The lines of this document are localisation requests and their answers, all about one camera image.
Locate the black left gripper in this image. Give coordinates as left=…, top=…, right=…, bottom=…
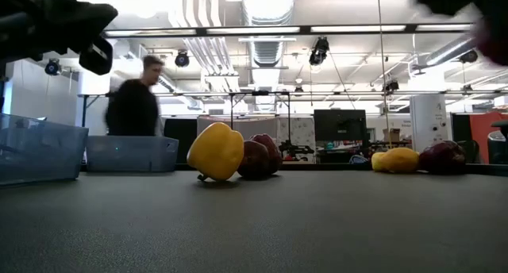
left=39, top=0, right=119, bottom=75

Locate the yellow bell pepper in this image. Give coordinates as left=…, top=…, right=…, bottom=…
left=186, top=121, right=245, bottom=183

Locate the dark red bell pepper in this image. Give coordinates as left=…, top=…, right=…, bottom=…
left=418, top=140, right=468, bottom=175

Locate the orange-yellow lemon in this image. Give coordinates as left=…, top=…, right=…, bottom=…
left=379, top=147, right=421, bottom=174

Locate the red apple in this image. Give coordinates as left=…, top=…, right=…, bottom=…
left=237, top=140, right=271, bottom=180

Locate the person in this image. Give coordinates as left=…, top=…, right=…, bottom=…
left=104, top=54, right=167, bottom=137

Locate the clear grey plastic bin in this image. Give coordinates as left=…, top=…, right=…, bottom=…
left=0, top=113, right=89, bottom=186
left=86, top=135, right=180, bottom=173

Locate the black partition panel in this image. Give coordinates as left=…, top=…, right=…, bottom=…
left=164, top=117, right=198, bottom=165

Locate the orange partition panel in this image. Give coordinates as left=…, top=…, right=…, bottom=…
left=470, top=111, right=508, bottom=165

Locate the cardboard box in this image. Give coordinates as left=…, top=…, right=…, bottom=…
left=383, top=128, right=402, bottom=143

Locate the black backpack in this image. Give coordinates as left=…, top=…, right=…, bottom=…
left=456, top=139, right=481, bottom=163

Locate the long ceiling light bar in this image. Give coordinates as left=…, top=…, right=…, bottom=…
left=102, top=23, right=474, bottom=38

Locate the black computer monitor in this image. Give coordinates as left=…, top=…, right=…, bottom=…
left=313, top=109, right=368, bottom=143

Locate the silver ventilation duct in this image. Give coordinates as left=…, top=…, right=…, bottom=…
left=412, top=35, right=479, bottom=70
left=241, top=0, right=297, bottom=68

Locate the thin hanging rope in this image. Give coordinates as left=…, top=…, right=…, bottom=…
left=375, top=0, right=394, bottom=149

